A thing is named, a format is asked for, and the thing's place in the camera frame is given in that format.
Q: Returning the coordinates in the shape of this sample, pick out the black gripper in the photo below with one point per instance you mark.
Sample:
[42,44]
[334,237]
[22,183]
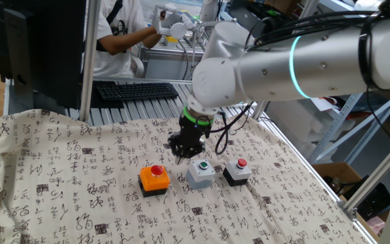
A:
[193,135]

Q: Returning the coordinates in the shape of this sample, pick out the grey box green button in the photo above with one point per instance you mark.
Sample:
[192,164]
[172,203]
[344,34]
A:
[198,178]

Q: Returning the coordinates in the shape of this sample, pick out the orange box big red button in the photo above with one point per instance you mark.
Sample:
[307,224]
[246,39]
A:
[154,184]

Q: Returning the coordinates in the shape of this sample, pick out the white black box red button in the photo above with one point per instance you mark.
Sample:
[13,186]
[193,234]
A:
[237,175]

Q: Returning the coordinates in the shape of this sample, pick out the bare person forearm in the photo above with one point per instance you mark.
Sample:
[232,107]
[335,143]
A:
[152,40]
[127,40]

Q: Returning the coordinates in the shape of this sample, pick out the slim white robot arm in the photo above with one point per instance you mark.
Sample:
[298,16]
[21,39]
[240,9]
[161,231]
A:
[208,10]

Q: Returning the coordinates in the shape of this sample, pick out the black computer keyboard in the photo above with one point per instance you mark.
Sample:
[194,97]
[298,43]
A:
[137,91]

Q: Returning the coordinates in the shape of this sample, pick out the aluminium cross bar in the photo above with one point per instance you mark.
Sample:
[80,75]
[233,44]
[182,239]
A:
[147,80]

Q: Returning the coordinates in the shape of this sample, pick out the grey metal workbench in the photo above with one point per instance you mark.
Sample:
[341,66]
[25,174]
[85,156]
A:
[168,67]

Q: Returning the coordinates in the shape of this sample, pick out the black desk mat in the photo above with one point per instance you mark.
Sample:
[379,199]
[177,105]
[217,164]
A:
[107,103]

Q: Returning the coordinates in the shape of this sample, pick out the beige calligraphy print tablecloth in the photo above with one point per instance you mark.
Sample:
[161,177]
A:
[80,169]

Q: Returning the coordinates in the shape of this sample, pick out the person in white t-shirt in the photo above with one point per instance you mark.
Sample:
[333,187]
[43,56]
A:
[113,67]

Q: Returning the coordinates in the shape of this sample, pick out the brown cardboard box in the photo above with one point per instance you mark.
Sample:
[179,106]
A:
[327,169]

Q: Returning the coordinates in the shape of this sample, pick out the black equipment case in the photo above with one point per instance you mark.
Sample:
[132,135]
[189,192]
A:
[245,13]

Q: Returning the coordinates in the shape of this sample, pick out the black computer monitor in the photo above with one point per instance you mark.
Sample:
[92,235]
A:
[46,51]

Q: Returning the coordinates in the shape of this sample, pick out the black plastic box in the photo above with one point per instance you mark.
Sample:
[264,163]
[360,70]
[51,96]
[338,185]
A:
[374,203]

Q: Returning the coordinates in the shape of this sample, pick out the pink packet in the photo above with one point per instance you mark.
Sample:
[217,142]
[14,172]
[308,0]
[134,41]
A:
[376,224]

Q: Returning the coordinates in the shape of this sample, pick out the grey metal shelf rack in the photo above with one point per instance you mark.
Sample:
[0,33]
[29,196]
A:
[345,10]

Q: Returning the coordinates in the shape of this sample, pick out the white plastic bag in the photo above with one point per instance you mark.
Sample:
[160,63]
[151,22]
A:
[364,4]

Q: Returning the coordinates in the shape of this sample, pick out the aluminium table frame rail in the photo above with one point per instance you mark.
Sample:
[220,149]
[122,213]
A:
[317,177]

